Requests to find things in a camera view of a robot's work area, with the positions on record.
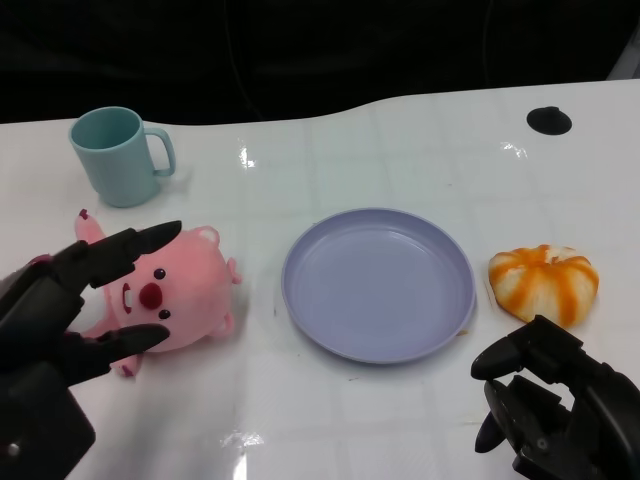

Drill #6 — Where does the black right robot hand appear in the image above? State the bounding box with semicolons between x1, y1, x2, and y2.
471;314;640;480

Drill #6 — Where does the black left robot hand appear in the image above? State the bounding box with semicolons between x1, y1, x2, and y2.
0;219;184;480

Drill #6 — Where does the pink plush beaver doll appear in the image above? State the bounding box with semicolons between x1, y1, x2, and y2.
30;208;245;379

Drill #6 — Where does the purple plastic plate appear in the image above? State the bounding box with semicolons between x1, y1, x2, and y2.
280;207;477;365

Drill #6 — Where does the orange white striped bun toy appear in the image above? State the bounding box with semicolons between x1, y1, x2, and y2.
487;244;600;329

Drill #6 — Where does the teal plastic mug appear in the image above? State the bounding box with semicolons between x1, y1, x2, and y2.
68;105;177;209

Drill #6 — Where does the black round table grommet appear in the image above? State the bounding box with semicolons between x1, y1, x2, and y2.
526;106;573;135

